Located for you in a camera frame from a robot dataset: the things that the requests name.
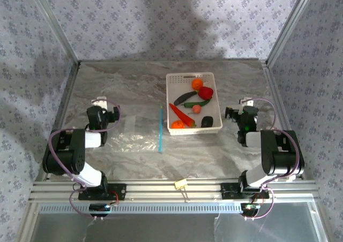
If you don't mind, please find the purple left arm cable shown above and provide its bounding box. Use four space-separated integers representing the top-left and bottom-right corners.
49 97 121 221

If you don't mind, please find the aluminium frame post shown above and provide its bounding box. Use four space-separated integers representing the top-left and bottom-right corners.
266 0 317 66
26 0 81 66

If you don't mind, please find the aluminium left side rail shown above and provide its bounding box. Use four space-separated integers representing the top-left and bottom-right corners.
32 62 81 184

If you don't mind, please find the yellow binder clip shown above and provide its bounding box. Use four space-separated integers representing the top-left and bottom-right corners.
174 180 191 202

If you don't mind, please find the white perforated plastic basket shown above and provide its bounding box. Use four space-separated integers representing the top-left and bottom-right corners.
165 72 224 135

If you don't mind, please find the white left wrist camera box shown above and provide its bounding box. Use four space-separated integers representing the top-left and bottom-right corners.
91 96 108 110

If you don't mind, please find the grey slotted cable duct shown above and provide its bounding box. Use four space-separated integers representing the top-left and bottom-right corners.
40 201 317 214

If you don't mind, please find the aluminium right frame post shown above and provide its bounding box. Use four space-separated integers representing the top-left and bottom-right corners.
266 0 317 66

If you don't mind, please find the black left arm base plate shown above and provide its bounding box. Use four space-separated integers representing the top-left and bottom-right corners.
78 183 127 201

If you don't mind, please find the black toy food piece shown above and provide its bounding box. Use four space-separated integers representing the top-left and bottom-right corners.
200 115 214 127

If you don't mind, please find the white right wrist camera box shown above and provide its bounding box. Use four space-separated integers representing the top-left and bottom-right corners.
239 97 254 112

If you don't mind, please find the right small controller board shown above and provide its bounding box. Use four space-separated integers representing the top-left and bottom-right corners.
240 203 260 216

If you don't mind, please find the grey metal panel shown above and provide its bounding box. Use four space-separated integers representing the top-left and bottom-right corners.
34 212 322 242

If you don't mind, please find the red pepper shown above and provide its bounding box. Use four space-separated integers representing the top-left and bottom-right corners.
197 86 214 100

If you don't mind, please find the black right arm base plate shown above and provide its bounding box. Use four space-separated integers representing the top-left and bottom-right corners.
221 183 270 200

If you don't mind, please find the dark green cucumber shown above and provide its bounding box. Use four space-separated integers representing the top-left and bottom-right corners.
173 90 198 106

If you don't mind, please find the aluminium frame cross rail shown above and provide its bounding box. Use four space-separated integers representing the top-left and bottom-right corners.
28 180 319 201

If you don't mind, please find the clear zip-top bag blue zipper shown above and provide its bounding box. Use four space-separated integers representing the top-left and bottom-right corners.
106 105 165 154

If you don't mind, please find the aluminium right side rail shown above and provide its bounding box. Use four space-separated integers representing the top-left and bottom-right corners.
262 61 306 180

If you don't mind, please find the green toy chili pepper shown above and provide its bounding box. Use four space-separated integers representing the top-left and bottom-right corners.
181 99 212 109

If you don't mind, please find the aluminium left frame post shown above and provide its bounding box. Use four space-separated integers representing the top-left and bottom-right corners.
26 0 81 66

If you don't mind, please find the red orange toy carrot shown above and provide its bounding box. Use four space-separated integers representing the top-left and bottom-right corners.
169 103 197 127

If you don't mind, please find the pink red toy peach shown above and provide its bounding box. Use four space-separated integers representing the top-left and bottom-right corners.
187 104 202 116

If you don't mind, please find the left small controller board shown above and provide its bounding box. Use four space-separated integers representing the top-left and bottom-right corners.
89 203 111 213

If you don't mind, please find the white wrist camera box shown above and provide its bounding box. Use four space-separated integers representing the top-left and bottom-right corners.
239 97 254 112
91 96 108 110

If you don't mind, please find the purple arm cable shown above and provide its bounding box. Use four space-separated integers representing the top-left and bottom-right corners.
49 97 121 221
242 97 302 221

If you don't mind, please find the small controller board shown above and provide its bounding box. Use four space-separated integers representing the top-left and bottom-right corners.
240 203 260 216
89 203 111 213

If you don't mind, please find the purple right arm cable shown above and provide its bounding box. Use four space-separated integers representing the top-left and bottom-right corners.
242 97 302 221

